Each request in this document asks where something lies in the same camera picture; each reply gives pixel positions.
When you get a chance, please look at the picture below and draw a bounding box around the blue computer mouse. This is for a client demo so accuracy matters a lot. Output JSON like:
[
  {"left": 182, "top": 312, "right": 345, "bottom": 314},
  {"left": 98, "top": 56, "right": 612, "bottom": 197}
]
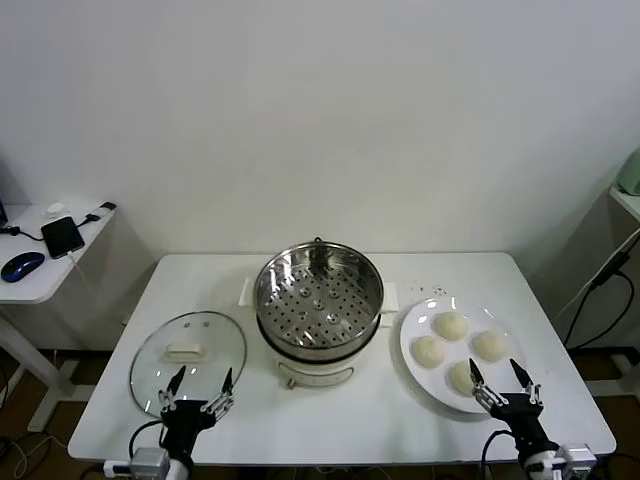
[{"left": 0, "top": 251, "right": 46, "bottom": 284}]

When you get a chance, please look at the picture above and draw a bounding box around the pale green appliance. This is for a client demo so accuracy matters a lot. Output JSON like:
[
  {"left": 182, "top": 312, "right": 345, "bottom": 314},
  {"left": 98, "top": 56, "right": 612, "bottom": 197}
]
[{"left": 619, "top": 149, "right": 640, "bottom": 196}]

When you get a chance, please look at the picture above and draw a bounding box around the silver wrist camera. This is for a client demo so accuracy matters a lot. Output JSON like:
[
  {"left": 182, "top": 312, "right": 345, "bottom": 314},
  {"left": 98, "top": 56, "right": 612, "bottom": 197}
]
[
  {"left": 102, "top": 447, "right": 170, "bottom": 477},
  {"left": 555, "top": 443, "right": 599, "bottom": 472}
]

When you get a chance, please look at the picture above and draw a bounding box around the thin black desk cable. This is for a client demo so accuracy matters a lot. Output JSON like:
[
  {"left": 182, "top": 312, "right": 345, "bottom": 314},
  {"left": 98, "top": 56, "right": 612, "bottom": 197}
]
[{"left": 0, "top": 224, "right": 46, "bottom": 242}]

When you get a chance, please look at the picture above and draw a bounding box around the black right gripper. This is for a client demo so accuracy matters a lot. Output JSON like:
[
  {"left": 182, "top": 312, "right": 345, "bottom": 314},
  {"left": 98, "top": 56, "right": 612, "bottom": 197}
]
[{"left": 467, "top": 357, "right": 560, "bottom": 459}]

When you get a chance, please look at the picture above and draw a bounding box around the small white side table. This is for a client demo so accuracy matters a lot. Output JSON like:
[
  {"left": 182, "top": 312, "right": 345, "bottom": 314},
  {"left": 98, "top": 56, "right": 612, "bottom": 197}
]
[{"left": 0, "top": 202, "right": 126, "bottom": 434}]

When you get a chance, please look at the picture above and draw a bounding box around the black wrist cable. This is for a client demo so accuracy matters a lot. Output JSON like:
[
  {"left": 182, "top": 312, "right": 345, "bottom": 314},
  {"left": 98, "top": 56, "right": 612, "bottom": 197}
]
[
  {"left": 480, "top": 428, "right": 519, "bottom": 480},
  {"left": 128, "top": 422, "right": 169, "bottom": 459}
]

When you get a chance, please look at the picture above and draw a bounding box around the perforated steel steamer basket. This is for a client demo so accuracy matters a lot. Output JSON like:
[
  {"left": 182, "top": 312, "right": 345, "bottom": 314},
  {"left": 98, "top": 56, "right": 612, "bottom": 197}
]
[{"left": 253, "top": 242, "right": 386, "bottom": 351}]

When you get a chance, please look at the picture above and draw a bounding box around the large white round plate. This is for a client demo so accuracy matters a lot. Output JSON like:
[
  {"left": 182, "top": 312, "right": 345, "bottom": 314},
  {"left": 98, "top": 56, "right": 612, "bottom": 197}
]
[{"left": 398, "top": 297, "right": 529, "bottom": 415}]

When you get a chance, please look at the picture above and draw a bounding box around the white wall cable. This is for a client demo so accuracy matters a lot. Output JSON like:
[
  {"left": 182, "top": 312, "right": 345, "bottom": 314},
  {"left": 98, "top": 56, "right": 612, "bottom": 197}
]
[{"left": 552, "top": 232, "right": 636, "bottom": 321}]

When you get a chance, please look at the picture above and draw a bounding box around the black power cable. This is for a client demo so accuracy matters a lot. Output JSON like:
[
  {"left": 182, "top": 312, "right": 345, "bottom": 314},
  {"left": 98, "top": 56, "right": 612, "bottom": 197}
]
[{"left": 562, "top": 252, "right": 637, "bottom": 349}]

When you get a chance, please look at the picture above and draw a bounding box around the white phone charging cable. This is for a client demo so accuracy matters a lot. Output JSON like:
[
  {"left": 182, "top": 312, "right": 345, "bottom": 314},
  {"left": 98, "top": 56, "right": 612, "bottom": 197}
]
[{"left": 64, "top": 252, "right": 91, "bottom": 296}]

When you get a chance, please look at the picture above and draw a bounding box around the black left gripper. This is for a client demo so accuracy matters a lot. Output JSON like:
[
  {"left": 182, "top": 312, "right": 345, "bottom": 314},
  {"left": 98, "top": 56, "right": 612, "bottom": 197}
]
[{"left": 157, "top": 364, "right": 237, "bottom": 460}]

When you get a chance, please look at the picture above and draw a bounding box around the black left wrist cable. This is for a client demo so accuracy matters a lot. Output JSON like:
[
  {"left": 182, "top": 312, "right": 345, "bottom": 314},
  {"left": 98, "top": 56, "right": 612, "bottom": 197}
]
[{"left": 128, "top": 422, "right": 169, "bottom": 459}]

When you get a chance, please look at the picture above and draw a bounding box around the black smartphone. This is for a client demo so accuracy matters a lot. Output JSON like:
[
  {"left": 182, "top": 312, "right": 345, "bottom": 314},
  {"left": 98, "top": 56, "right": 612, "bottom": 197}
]
[{"left": 40, "top": 215, "right": 85, "bottom": 260}]

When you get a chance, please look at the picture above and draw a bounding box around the round glass pot lid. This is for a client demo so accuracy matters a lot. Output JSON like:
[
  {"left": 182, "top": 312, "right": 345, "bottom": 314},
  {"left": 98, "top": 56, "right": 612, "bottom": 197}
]
[{"left": 128, "top": 310, "right": 249, "bottom": 420}]

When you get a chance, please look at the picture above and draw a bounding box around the white steamed baozi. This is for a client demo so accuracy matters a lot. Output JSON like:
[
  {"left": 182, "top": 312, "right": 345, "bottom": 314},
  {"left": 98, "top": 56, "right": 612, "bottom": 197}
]
[
  {"left": 410, "top": 335, "right": 446, "bottom": 370},
  {"left": 471, "top": 330, "right": 511, "bottom": 363},
  {"left": 447, "top": 360, "right": 485, "bottom": 399},
  {"left": 432, "top": 312, "right": 469, "bottom": 344}
]

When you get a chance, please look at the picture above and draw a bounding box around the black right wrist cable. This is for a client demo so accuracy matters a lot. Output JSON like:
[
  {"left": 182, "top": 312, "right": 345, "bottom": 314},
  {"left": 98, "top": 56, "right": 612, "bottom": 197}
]
[{"left": 480, "top": 428, "right": 519, "bottom": 480}]

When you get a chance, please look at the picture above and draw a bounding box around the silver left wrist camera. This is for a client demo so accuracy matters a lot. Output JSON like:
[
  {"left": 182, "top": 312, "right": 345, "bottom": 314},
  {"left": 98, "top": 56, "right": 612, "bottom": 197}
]
[{"left": 102, "top": 447, "right": 170, "bottom": 477}]

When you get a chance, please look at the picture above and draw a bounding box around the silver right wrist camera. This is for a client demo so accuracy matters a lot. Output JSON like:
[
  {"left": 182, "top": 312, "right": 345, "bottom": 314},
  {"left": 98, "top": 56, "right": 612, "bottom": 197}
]
[{"left": 555, "top": 443, "right": 599, "bottom": 472}]

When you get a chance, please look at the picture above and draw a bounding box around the black usb adapter cable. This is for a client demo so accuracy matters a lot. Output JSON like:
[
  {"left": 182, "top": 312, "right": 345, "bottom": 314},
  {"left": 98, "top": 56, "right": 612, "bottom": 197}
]
[{"left": 74, "top": 201, "right": 118, "bottom": 229}]

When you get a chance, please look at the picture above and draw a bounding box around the white shelf table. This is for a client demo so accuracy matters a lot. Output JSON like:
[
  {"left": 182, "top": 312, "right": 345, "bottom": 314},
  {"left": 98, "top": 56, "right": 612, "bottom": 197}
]
[{"left": 608, "top": 184, "right": 640, "bottom": 224}]

